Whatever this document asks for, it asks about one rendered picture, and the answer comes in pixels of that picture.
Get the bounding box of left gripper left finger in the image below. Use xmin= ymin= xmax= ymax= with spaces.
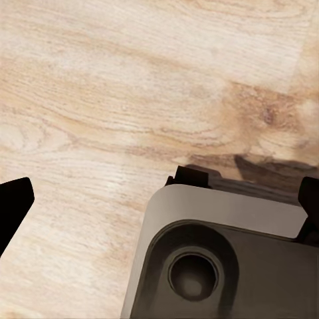
xmin=0 ymin=177 xmax=35 ymax=256

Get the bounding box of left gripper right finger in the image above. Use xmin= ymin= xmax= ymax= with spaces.
xmin=298 ymin=176 xmax=319 ymax=230

